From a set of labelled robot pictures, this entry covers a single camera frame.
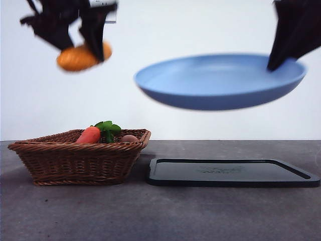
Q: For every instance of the orange carrot with green leaves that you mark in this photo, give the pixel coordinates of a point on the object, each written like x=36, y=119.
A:
x=87, y=135

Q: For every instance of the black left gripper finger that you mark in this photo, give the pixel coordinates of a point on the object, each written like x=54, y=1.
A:
x=59, y=32
x=94, y=32

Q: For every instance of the black flat tray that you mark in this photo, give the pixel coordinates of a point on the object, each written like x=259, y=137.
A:
x=225, y=174

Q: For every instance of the brown wicker basket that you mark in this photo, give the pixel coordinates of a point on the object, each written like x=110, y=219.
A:
x=75, y=165

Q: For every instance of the blue round plate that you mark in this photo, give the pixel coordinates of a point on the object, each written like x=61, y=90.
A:
x=213, y=82

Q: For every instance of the white wall socket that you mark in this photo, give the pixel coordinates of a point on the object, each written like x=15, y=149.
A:
x=112, y=17

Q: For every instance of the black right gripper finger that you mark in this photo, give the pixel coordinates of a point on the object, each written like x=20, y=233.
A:
x=286, y=32
x=311, y=27

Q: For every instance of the brown egg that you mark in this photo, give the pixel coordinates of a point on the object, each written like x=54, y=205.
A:
x=129, y=138

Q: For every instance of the orange-yellow corn cob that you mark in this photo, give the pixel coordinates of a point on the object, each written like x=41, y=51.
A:
x=72, y=59

